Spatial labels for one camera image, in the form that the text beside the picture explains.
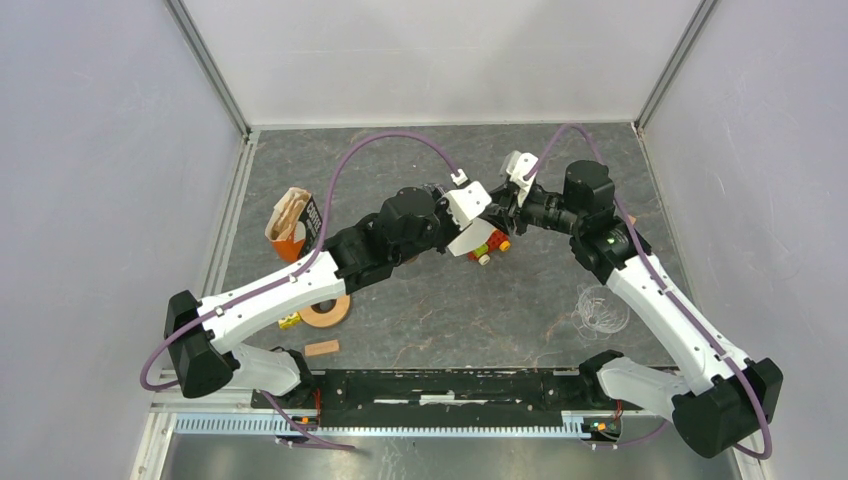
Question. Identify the small wooden rectangular block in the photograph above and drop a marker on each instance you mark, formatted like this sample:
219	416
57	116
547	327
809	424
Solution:
322	348

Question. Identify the yellow green toy cube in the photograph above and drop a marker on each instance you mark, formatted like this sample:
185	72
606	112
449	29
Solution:
289	321

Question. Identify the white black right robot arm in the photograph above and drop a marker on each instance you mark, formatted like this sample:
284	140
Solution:
719	397

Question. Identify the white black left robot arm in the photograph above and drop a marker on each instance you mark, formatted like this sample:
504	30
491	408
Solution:
205	338

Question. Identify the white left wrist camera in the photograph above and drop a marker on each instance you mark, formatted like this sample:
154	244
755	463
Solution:
467	201

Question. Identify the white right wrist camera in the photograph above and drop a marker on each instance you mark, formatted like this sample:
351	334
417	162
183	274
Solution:
519	169

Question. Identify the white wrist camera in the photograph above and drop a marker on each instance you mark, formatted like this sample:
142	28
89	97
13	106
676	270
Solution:
519	169
467	201

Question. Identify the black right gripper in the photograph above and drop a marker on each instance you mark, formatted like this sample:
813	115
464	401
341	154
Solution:
507	209

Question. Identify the white paper coffee filter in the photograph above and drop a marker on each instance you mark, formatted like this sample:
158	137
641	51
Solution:
471	238

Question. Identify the red toy brick car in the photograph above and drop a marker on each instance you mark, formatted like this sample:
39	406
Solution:
498	240

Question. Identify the orange black coffee filter box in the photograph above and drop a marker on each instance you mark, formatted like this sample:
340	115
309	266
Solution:
294	226

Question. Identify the clear glass coffee dripper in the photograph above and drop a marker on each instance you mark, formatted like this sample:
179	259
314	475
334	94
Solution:
598	313

